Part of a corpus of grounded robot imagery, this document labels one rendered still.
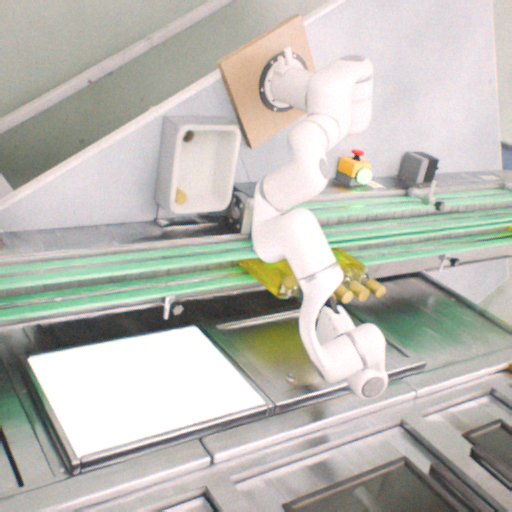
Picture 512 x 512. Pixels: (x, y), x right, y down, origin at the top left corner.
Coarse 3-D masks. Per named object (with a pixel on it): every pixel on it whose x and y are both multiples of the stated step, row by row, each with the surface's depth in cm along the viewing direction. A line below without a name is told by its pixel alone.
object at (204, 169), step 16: (192, 128) 150; (208, 128) 152; (224, 128) 154; (176, 144) 150; (192, 144) 160; (208, 144) 162; (224, 144) 162; (176, 160) 151; (192, 160) 162; (208, 160) 165; (224, 160) 163; (176, 176) 153; (192, 176) 164; (208, 176) 167; (224, 176) 164; (192, 192) 166; (208, 192) 169; (224, 192) 165; (176, 208) 157; (192, 208) 160; (208, 208) 162; (224, 208) 165
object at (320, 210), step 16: (464, 192) 210; (480, 192) 214; (496, 192) 217; (304, 208) 171; (320, 208) 173; (336, 208) 175; (352, 208) 177; (368, 208) 179; (384, 208) 182; (400, 208) 185; (416, 208) 188; (432, 208) 193
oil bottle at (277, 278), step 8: (240, 264) 169; (248, 264) 166; (256, 264) 163; (264, 264) 161; (272, 264) 161; (280, 264) 162; (248, 272) 166; (256, 272) 163; (264, 272) 160; (272, 272) 158; (280, 272) 158; (288, 272) 159; (264, 280) 161; (272, 280) 158; (280, 280) 155; (288, 280) 155; (296, 280) 156; (272, 288) 158; (280, 288) 155; (288, 288) 155; (280, 296) 156; (288, 296) 156
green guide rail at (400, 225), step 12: (420, 216) 204; (432, 216) 206; (444, 216) 208; (456, 216) 211; (468, 216) 213; (480, 216) 216; (492, 216) 217; (504, 216) 219; (324, 228) 180; (336, 228) 182; (348, 228) 184; (360, 228) 186; (372, 228) 188; (384, 228) 188; (396, 228) 190; (408, 228) 192; (420, 228) 194; (432, 228) 197; (336, 240) 175
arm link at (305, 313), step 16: (320, 272) 119; (336, 272) 120; (304, 288) 121; (320, 288) 119; (336, 288) 120; (304, 304) 122; (320, 304) 119; (304, 320) 120; (304, 336) 121; (320, 352) 119; (336, 352) 120; (352, 352) 120; (320, 368) 120; (336, 368) 120; (352, 368) 120
